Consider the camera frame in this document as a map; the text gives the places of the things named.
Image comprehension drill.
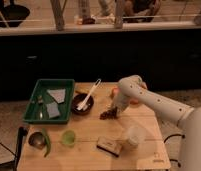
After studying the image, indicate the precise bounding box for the dark grape bunch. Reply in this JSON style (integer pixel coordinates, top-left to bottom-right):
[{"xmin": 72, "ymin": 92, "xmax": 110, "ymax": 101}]
[{"xmin": 100, "ymin": 109, "xmax": 116, "ymax": 120}]

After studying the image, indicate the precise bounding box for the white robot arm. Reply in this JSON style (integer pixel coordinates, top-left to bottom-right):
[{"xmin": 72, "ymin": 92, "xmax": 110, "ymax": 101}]
[{"xmin": 111, "ymin": 75, "xmax": 201, "ymax": 171}]

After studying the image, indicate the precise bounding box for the clear plastic cup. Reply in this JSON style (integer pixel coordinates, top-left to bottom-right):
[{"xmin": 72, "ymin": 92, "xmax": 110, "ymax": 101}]
[{"xmin": 123, "ymin": 126, "xmax": 146, "ymax": 148}]

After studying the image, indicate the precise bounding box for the green plastic cup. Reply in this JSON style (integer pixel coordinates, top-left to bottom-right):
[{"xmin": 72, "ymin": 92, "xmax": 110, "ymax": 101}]
[{"xmin": 61, "ymin": 130, "xmax": 76, "ymax": 147}]

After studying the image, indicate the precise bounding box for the small yellow apple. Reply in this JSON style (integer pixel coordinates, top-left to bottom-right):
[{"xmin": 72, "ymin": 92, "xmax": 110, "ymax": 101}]
[{"xmin": 110, "ymin": 87, "xmax": 119, "ymax": 99}]

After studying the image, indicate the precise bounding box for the orange bowl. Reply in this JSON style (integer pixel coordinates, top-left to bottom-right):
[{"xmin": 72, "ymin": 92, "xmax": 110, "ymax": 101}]
[{"xmin": 130, "ymin": 82, "xmax": 148, "ymax": 105}]

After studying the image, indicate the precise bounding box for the white plastic spoon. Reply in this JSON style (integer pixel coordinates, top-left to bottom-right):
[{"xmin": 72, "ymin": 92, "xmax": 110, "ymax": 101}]
[{"xmin": 77, "ymin": 78, "xmax": 101, "ymax": 110}]

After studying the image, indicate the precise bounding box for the brown chalkboard eraser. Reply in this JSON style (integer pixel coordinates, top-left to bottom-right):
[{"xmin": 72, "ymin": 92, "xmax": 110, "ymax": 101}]
[{"xmin": 96, "ymin": 137, "xmax": 122, "ymax": 157}]

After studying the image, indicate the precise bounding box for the dark brown bowl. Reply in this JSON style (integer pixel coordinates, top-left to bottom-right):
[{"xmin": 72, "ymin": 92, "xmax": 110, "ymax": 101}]
[{"xmin": 71, "ymin": 93, "xmax": 95, "ymax": 116}]

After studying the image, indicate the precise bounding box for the grey cloth triangle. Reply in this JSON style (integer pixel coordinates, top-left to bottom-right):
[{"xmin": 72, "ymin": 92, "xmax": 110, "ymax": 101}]
[{"xmin": 47, "ymin": 89, "xmax": 66, "ymax": 104}]

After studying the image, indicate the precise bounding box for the grey sponge square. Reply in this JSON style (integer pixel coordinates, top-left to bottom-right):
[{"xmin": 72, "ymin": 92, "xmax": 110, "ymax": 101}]
[{"xmin": 46, "ymin": 102, "xmax": 60, "ymax": 119}]

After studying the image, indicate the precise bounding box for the green pea pod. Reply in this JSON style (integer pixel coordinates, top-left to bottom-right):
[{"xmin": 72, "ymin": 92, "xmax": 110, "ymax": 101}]
[{"xmin": 41, "ymin": 129, "xmax": 51, "ymax": 157}]

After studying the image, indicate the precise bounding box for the metal spoon in tray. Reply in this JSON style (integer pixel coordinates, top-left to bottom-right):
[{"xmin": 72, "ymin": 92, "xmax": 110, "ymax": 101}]
[{"xmin": 38, "ymin": 96, "xmax": 43, "ymax": 119}]

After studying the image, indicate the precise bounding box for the green plastic tray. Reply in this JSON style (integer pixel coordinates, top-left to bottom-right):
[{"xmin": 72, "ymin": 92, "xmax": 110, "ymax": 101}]
[{"xmin": 23, "ymin": 79, "xmax": 75, "ymax": 124}]

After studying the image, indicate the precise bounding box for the black cable on floor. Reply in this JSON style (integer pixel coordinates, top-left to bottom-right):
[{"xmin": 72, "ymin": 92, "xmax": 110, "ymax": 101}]
[{"xmin": 163, "ymin": 133, "xmax": 185, "ymax": 164}]

